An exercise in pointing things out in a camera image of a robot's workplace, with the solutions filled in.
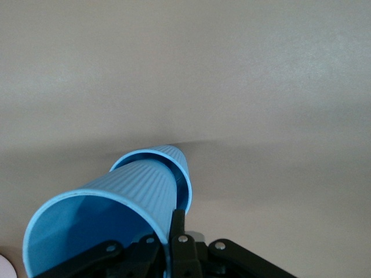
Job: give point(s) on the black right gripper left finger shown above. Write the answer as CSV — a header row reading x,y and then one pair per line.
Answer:
x,y
98,257

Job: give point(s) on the blue ribbed plastic cup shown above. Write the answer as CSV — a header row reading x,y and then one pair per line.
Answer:
x,y
174,156
139,185

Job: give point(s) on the brown table cover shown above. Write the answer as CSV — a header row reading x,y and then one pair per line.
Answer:
x,y
185,58

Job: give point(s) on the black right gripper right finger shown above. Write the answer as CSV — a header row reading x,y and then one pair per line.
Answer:
x,y
182,255

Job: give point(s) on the pink bowl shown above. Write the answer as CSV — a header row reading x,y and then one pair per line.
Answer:
x,y
4,269

